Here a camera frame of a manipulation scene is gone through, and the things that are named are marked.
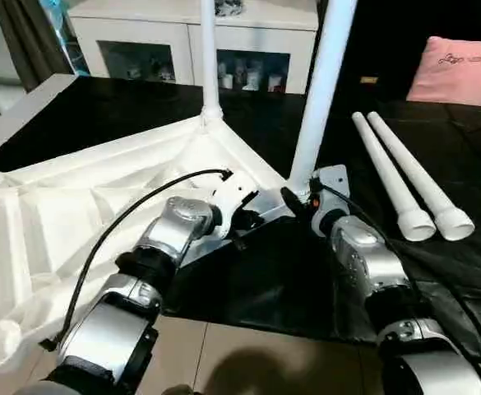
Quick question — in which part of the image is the black furniture with yellow label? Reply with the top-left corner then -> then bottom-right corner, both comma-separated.
314,0 -> 481,104

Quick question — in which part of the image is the black work mat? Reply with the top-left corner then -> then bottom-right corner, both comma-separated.
0,74 -> 481,363

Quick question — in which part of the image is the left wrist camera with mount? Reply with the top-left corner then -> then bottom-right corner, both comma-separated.
210,181 -> 262,240

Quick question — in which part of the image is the white plastic table top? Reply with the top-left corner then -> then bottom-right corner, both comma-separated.
0,115 -> 307,371

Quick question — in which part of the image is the dark robot foot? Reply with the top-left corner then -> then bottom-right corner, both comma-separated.
162,384 -> 197,395

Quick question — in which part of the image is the pink pillow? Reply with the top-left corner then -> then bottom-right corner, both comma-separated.
406,35 -> 481,109

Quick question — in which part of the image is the white cabinet with glass doors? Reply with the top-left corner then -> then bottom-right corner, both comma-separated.
66,0 -> 319,95

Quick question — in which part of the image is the dark ornament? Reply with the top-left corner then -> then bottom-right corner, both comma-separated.
215,0 -> 246,17

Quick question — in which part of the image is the white plastic table leg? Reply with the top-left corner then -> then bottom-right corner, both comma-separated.
289,0 -> 358,198
352,111 -> 437,242
200,0 -> 225,132
367,111 -> 476,241

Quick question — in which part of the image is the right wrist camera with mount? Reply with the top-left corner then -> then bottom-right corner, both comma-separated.
310,165 -> 351,236

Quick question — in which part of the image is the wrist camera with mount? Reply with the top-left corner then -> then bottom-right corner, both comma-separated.
310,165 -> 351,236
210,181 -> 262,240

